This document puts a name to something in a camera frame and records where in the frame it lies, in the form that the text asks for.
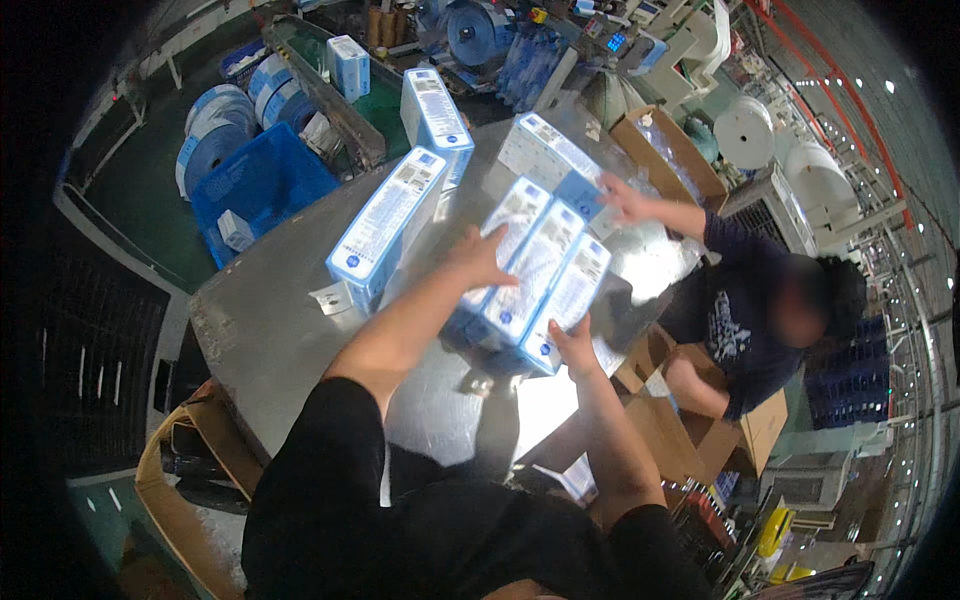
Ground person's right hand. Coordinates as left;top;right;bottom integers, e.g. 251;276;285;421
547;313;602;384

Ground person's left hand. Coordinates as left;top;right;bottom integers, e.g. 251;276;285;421
442;223;520;291

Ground blue and white product box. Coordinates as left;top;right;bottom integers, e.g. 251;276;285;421
325;146;450;315
496;111;625;240
448;176;555;335
519;232;613;377
399;67;476;190
478;198;588;350
327;34;372;104

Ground large open cardboard box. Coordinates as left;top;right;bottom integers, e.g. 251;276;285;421
613;322;790;505

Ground white paper label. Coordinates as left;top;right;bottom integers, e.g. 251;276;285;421
310;281;355;317

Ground green conveyor belt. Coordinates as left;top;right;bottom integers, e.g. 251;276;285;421
261;15;412;170

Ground open cardboard box with bags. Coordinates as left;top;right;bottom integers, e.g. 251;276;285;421
608;104;730;215

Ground packaging machine with film roll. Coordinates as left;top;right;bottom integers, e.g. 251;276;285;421
416;0;732;114

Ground blue plastic crate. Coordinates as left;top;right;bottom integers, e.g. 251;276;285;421
190;121;343;270

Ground person's body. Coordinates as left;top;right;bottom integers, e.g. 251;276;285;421
240;376;715;600

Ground white ventilation unit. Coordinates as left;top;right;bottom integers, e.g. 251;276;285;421
718;166;820;258

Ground small white box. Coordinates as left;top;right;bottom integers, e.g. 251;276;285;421
216;209;257;253

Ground brown cardboard tubes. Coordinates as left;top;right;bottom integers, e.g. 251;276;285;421
365;3;418;51

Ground yellow container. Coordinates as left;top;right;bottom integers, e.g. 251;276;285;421
756;506;796;561

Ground stack of dark blue crates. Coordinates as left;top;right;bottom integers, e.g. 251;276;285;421
802;313;895;432

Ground white paper roll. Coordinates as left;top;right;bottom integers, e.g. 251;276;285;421
783;141;861;220
712;95;778;171

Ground group of blue film rolls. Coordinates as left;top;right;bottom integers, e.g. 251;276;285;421
174;54;321;201

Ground blue plastic basket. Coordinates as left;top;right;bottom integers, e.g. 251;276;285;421
218;39;272;90

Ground brown cardboard carton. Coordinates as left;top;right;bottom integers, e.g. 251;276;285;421
134;378;265;600

